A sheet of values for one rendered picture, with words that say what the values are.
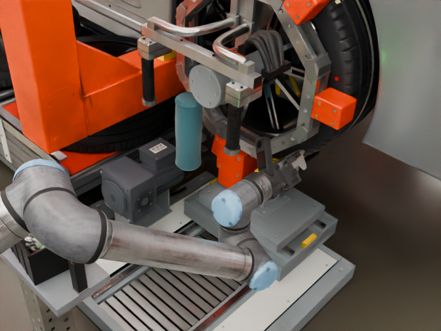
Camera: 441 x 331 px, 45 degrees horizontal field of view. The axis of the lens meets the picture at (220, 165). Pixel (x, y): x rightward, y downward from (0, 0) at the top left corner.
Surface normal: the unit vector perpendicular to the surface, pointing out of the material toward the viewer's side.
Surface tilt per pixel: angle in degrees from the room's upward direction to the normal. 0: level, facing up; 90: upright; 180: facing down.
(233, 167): 90
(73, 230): 45
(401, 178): 0
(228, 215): 84
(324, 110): 90
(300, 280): 0
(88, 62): 90
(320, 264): 0
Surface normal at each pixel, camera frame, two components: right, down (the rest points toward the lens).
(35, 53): 0.73, 0.44
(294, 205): 0.04, -0.79
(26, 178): -0.38, -0.63
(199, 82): -0.69, 0.42
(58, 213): 0.11, -0.40
